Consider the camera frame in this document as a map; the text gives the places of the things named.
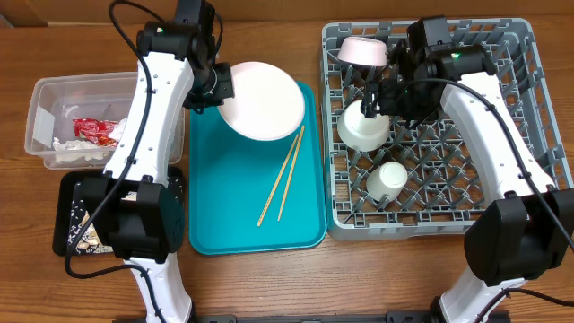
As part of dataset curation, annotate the pink plate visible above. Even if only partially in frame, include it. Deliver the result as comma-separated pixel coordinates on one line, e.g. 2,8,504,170
218,62,305,141

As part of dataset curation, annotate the white napkin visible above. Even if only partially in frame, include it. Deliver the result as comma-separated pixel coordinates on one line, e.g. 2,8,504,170
109,118,127,142

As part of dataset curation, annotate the white paper cup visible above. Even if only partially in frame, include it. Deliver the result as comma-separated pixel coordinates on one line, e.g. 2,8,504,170
366,161,408,201

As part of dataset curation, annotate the peanuts and rice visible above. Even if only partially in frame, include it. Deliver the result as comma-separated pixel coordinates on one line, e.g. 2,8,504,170
66,179,183,256

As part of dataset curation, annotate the pink bowl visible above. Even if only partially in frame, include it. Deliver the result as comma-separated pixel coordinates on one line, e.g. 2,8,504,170
337,37,387,67

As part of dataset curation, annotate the black plastic tray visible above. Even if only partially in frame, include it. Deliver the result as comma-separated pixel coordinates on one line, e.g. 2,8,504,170
52,166,187,256

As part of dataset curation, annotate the grey dishwasher rack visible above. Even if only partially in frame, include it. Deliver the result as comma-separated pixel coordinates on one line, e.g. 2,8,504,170
320,18,573,240

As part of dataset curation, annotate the red snack wrapper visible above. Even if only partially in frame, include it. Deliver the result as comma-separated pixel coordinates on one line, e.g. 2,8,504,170
73,118,117,147

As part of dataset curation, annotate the foil wrapper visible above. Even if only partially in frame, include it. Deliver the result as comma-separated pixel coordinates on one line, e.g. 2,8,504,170
53,137,109,162

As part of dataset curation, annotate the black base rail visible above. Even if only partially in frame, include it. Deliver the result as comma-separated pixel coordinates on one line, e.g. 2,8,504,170
111,309,512,323

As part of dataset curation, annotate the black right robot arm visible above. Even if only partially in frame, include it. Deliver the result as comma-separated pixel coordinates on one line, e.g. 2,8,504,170
361,16,573,322

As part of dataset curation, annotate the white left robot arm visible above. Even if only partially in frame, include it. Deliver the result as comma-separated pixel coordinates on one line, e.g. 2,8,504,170
80,1,234,322

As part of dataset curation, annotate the clear plastic bin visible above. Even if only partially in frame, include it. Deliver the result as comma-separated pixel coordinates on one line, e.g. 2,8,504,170
24,71,186,170

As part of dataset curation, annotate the teal plastic tray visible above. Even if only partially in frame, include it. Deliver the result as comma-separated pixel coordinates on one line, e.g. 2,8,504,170
188,83,326,256

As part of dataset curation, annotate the pale green bowl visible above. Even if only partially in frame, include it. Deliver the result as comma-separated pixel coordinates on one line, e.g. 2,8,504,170
337,100,390,152

